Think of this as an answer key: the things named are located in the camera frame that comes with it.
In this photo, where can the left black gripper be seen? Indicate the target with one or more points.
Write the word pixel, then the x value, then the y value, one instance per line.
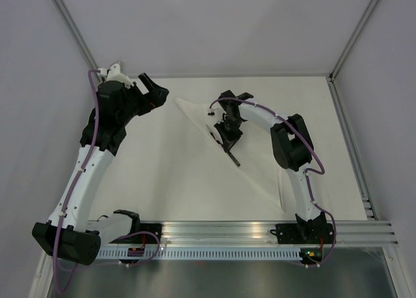
pixel 156 96

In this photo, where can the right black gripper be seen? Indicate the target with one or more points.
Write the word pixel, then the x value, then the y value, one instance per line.
pixel 229 140

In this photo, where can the steel table knife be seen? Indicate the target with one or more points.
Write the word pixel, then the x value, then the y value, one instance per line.
pixel 234 159

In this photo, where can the white cloth napkin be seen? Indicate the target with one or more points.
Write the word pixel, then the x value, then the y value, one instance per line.
pixel 253 151

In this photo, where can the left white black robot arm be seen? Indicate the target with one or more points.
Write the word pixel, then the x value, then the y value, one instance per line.
pixel 67 234

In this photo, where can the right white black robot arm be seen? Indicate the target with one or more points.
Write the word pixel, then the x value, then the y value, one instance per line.
pixel 292 149

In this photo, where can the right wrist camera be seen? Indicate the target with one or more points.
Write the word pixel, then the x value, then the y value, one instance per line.
pixel 214 116

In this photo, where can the aluminium mounting rail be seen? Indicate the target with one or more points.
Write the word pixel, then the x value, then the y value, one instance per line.
pixel 256 233

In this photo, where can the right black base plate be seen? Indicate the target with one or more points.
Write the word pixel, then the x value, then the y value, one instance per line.
pixel 292 234

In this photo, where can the left aluminium frame post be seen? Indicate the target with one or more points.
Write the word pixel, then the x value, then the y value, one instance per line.
pixel 67 18

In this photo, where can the aluminium frame post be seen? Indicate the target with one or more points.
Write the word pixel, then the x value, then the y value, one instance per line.
pixel 364 19
pixel 67 18

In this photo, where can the right aluminium frame post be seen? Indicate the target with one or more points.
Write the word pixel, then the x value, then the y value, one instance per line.
pixel 364 19

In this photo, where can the white slotted cable duct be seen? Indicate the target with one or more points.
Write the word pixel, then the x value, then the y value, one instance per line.
pixel 199 253

